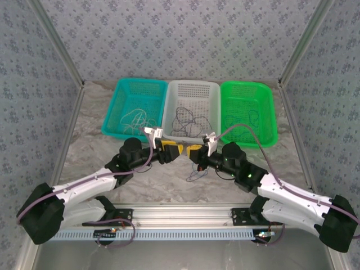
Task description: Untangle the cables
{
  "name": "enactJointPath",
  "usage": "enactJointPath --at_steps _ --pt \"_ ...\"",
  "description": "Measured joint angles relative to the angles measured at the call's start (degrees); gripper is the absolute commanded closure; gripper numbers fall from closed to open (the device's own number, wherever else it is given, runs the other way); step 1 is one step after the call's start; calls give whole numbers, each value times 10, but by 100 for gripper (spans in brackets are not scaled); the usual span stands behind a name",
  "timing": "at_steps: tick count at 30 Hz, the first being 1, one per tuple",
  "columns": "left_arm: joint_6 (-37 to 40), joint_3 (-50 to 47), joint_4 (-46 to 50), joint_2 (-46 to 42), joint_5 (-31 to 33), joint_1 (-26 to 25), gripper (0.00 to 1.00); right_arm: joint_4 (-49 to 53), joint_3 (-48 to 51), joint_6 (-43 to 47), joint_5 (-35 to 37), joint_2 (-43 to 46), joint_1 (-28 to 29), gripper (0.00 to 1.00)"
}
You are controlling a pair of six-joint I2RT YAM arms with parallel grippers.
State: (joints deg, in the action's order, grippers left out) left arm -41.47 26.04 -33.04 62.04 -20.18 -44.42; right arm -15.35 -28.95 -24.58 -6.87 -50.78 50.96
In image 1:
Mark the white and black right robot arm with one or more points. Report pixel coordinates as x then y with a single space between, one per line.
292 197

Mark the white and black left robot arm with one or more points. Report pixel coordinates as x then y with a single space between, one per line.
84 188

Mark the white plastic basket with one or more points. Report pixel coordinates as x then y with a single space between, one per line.
191 95

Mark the teal plastic basket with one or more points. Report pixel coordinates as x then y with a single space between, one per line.
132 98

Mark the green plastic basket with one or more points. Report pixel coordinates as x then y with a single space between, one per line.
247 98

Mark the small circuit board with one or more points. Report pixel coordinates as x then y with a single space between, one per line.
264 234
108 233

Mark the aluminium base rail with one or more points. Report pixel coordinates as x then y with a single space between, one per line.
180 215

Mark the aluminium table side rail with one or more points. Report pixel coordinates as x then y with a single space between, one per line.
295 135
70 126

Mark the aluminium frame post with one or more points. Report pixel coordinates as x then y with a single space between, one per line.
56 42
306 42

